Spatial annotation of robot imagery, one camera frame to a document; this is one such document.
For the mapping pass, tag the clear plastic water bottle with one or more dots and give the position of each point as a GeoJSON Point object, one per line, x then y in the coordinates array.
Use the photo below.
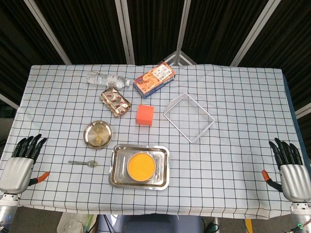
{"type": "Point", "coordinates": [107, 80]}

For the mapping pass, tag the orange blue cookie box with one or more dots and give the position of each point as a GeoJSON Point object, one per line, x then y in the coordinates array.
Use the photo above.
{"type": "Point", "coordinates": [155, 77]}

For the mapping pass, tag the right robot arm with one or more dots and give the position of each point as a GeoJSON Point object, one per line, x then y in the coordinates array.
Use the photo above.
{"type": "Point", "coordinates": [301, 216]}

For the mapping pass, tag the clear plastic container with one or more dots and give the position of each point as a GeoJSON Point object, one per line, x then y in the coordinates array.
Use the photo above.
{"type": "Point", "coordinates": [71, 227]}

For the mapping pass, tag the yellow strip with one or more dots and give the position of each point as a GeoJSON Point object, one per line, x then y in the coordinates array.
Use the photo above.
{"type": "Point", "coordinates": [248, 225]}

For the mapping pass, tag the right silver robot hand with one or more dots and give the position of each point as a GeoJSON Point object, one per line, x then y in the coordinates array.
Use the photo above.
{"type": "Point", "coordinates": [294, 179]}

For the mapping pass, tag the yellow powder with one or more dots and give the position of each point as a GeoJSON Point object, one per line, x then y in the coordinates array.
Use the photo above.
{"type": "Point", "coordinates": [141, 167]}

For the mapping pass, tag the rectangular stainless steel tray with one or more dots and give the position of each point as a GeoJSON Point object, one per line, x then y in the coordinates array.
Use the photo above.
{"type": "Point", "coordinates": [116, 179]}

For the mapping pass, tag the orange foam cube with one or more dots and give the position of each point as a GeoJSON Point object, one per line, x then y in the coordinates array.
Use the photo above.
{"type": "Point", "coordinates": [145, 116]}

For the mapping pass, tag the black white-framed partition screen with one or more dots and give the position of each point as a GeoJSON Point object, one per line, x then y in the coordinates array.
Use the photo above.
{"type": "Point", "coordinates": [85, 29]}

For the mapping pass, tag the round gold metal plate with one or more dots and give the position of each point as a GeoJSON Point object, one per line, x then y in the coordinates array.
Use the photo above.
{"type": "Point", "coordinates": [97, 134]}

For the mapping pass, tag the small metal spoon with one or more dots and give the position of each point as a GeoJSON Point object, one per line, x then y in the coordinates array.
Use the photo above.
{"type": "Point", "coordinates": [91, 163]}

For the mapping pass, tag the gold foil snack packet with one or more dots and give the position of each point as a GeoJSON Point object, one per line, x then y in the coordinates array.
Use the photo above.
{"type": "Point", "coordinates": [115, 102]}

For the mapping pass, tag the white black checkered tablecloth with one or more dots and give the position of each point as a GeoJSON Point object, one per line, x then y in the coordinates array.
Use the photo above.
{"type": "Point", "coordinates": [218, 170]}

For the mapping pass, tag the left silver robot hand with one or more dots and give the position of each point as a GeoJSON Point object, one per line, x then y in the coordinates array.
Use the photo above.
{"type": "Point", "coordinates": [17, 172]}

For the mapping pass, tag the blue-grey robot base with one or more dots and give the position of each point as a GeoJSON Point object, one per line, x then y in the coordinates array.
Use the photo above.
{"type": "Point", "coordinates": [150, 224]}

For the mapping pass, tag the beige round bowl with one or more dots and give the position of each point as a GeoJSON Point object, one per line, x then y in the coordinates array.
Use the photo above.
{"type": "Point", "coordinates": [141, 152]}

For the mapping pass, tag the white triangular screen foot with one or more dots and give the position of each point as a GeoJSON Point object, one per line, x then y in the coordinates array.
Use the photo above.
{"type": "Point", "coordinates": [180, 59]}

